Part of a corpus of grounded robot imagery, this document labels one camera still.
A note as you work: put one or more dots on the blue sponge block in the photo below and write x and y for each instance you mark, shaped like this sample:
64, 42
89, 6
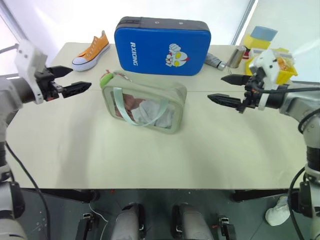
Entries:
264, 33

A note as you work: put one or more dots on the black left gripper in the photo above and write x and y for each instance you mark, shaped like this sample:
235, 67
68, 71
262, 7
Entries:
47, 86

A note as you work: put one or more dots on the orange snack packet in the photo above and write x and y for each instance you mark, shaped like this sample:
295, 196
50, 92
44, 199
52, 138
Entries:
283, 63

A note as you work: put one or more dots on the silver metal can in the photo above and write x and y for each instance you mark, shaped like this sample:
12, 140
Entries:
236, 57

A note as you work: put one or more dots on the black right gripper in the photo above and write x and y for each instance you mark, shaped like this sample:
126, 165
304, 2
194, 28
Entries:
251, 98

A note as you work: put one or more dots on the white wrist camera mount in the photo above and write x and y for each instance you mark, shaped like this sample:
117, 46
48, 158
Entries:
268, 63
27, 61

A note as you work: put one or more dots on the clear green toiletry bag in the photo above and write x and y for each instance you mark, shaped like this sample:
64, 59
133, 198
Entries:
175, 95

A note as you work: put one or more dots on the yellow plastic bin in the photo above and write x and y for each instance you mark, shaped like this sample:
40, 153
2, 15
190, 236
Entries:
287, 73

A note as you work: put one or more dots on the black table frame bar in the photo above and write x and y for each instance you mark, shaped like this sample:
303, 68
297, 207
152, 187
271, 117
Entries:
72, 195
257, 195

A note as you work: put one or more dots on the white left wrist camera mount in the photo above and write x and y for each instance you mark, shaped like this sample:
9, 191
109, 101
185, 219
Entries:
27, 61

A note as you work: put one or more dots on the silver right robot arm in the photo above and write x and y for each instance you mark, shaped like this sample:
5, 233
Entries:
291, 98

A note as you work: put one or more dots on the grey rounded robot leg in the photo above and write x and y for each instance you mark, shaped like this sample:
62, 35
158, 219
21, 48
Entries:
193, 222
125, 222

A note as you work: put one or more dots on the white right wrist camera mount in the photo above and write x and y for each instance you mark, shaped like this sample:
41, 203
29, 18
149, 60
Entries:
268, 63

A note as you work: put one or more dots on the blue kick pad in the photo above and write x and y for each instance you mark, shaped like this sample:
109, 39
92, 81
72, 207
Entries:
155, 47

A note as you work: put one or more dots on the black floor bracket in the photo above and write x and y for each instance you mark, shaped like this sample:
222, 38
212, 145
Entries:
85, 225
226, 227

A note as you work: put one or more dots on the light grey cloth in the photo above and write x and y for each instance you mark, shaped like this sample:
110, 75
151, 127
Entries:
152, 112

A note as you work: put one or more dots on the grey tube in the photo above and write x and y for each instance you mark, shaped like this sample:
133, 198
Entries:
213, 61

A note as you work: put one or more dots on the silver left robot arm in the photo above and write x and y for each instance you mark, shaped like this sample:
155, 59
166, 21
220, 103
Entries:
12, 93

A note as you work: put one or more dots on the orange canvas sneaker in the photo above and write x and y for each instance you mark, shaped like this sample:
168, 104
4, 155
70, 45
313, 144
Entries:
91, 55

